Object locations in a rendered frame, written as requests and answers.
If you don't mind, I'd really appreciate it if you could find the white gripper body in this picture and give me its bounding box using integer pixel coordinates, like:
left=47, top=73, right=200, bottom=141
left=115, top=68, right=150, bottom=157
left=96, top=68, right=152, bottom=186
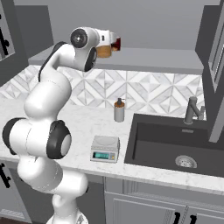
left=108, top=30, right=122, bottom=47

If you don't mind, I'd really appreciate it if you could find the grey digital scale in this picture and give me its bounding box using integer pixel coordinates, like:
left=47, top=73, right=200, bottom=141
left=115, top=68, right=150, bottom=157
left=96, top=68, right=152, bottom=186
left=89, top=135, right=121, bottom=164

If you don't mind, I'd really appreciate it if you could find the grey soap dispenser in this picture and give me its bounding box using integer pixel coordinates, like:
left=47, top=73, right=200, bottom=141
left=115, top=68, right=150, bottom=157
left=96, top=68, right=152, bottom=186
left=113, top=97, right=127, bottom=123

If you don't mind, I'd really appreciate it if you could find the grey tap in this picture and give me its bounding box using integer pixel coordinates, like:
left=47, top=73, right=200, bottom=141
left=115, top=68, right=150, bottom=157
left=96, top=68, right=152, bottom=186
left=183, top=95, right=207, bottom=126

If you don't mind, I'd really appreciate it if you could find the black sink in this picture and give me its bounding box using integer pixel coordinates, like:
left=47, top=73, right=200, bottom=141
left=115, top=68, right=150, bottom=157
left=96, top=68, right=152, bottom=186
left=123, top=113, right=224, bottom=179

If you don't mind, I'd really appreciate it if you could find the grey base cupboard door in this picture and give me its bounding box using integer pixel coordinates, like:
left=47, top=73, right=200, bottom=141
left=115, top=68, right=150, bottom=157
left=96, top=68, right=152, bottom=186
left=0, top=159, right=32, bottom=224
left=185, top=205, right=224, bottom=224
left=104, top=191, right=187, bottom=224

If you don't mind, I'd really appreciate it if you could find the grey wall cabinet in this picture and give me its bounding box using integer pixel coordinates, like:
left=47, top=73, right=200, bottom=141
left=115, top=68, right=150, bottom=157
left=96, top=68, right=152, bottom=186
left=12, top=0, right=224, bottom=75

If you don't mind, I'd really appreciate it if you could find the grey wall cabinet door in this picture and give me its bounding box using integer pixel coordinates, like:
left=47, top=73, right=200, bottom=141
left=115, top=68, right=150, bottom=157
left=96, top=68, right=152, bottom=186
left=0, top=0, right=18, bottom=62
left=200, top=0, right=224, bottom=144

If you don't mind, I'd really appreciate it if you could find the black wall cabinet door handle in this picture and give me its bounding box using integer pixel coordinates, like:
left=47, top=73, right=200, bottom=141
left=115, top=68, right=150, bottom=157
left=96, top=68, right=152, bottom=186
left=0, top=29, right=11, bottom=57

